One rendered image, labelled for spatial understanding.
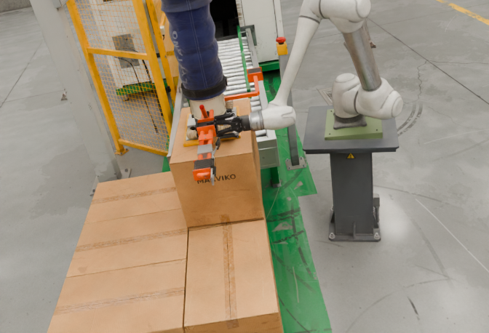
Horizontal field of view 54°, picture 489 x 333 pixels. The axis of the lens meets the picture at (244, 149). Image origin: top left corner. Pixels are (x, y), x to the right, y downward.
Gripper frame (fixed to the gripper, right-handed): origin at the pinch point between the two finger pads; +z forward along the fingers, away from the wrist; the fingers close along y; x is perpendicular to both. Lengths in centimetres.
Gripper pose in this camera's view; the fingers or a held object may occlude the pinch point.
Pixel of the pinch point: (207, 129)
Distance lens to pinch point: 226.1
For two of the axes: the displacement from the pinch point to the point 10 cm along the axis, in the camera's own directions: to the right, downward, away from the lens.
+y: 1.5, 8.4, 5.2
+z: -9.9, 1.6, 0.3
